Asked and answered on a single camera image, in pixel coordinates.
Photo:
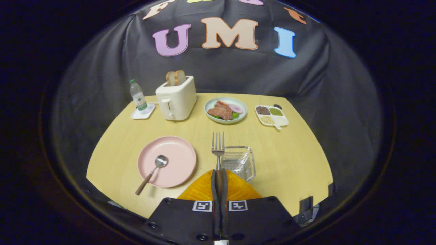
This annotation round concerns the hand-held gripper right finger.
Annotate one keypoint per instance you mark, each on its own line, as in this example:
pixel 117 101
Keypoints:
pixel 225 217

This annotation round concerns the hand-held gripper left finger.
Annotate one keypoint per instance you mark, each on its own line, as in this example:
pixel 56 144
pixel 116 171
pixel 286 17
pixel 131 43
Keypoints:
pixel 214 217

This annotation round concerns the clear cutlery holder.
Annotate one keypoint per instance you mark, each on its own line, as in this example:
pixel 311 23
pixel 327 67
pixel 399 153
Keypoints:
pixel 238 161

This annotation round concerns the pink plate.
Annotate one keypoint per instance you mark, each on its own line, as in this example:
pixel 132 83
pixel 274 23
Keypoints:
pixel 177 153

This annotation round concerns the black table clamp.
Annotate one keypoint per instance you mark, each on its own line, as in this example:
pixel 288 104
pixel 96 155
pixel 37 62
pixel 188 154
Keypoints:
pixel 306 206

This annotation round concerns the green lettuce leaf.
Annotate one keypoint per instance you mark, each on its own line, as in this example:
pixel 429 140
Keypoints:
pixel 235 115

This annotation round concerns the brown meat slice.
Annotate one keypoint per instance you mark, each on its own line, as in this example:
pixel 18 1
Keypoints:
pixel 221 111

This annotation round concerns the pink ham slice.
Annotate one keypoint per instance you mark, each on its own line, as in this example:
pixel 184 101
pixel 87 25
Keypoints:
pixel 235 108

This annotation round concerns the white divided grain dish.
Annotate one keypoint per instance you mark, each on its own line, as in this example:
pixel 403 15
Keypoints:
pixel 281 119

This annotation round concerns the pale green plate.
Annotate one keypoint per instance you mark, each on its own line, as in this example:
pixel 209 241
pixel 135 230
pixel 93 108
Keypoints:
pixel 235 99

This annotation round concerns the white toaster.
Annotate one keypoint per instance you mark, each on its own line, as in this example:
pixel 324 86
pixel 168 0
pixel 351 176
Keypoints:
pixel 180 98

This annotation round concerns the white square coaster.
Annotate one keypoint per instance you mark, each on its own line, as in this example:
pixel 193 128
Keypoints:
pixel 144 115

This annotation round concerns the clear water bottle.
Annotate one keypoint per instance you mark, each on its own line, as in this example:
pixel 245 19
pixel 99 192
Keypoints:
pixel 138 97

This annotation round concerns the bread slice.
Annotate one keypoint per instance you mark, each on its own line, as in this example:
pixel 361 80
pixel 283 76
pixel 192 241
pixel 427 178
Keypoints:
pixel 180 77
pixel 170 79

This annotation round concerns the black backdrop cloth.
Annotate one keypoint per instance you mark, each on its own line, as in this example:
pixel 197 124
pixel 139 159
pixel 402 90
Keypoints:
pixel 306 75

